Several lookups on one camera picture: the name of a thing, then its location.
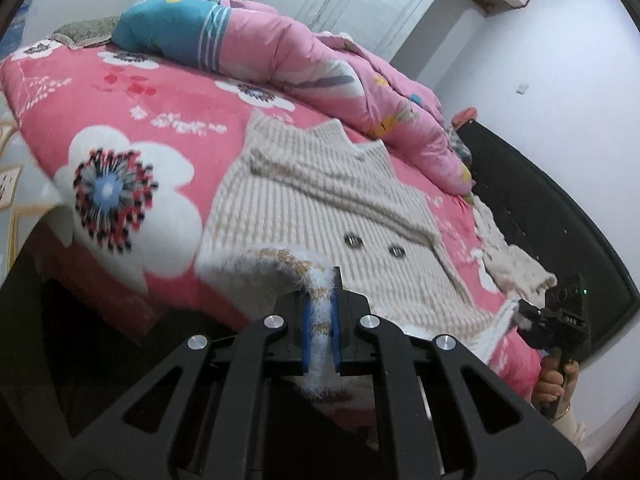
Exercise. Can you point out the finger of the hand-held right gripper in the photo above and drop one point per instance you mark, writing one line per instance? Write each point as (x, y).
(539, 332)
(535, 310)

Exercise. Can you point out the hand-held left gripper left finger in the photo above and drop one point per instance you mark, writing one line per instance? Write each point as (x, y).
(305, 330)

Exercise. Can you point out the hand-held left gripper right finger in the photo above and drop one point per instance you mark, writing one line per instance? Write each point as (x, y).
(336, 335)

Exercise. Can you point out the beige houndstooth knit cardigan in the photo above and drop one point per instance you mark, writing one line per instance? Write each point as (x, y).
(320, 200)

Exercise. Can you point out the person's right hand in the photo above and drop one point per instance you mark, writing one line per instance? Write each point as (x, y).
(547, 380)

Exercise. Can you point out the beige knitted cloth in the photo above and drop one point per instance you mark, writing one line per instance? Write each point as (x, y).
(515, 265)

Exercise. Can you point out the black headboard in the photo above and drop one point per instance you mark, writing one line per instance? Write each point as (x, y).
(550, 220)

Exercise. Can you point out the grey cloth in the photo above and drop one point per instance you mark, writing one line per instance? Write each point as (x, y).
(457, 145)

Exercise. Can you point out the small pink cloth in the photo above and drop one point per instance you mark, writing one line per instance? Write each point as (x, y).
(462, 116)

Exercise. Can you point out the pink floral bed sheet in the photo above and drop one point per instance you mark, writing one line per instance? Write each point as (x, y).
(165, 95)

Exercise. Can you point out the pink and blue quilt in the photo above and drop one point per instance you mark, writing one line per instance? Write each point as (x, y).
(280, 40)

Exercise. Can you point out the white door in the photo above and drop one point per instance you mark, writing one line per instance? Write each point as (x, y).
(360, 5)

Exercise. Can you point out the grey-green pillow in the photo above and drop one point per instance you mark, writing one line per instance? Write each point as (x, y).
(85, 32)

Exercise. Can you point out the white wall switch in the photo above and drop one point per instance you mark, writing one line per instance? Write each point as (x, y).
(521, 88)

